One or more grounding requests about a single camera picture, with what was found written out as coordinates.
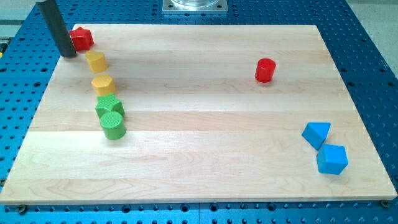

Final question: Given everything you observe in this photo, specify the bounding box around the green star block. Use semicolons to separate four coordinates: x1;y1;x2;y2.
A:
95;93;125;118

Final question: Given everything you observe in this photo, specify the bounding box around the red star block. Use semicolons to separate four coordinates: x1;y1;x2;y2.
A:
69;27;94;51

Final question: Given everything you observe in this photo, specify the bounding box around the light wooden board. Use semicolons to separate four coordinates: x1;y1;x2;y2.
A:
1;24;397;205

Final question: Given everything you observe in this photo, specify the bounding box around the red cylinder block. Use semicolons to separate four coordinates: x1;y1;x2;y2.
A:
255;58;276;83

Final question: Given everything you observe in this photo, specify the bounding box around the green cylinder block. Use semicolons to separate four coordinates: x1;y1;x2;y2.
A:
99;111;126;140

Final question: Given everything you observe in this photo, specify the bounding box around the yellow hexagon block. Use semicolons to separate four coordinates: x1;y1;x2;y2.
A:
91;73;116;96

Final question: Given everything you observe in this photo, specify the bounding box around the yellow heart-shaped block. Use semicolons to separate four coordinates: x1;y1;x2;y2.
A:
85;50;108;73

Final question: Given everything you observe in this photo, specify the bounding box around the blue triangular prism block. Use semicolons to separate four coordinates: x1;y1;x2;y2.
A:
302;122;331;151

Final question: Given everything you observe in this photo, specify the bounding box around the blue cube block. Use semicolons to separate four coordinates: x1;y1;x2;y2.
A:
317;144;349;175

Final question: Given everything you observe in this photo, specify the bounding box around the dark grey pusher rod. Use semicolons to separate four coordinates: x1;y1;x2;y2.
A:
36;0;76;58

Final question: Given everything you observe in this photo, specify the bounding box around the left board clamp screw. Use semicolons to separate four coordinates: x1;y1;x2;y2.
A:
16;205;27;215

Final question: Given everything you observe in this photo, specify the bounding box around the board clamp screw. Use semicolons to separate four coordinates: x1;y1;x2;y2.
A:
16;205;27;215
379;200;391;208

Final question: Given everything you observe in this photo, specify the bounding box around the right board clamp screw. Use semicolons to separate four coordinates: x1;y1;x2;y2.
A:
379;200;391;208

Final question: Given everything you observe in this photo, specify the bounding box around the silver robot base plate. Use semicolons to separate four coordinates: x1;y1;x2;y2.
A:
162;0;228;12

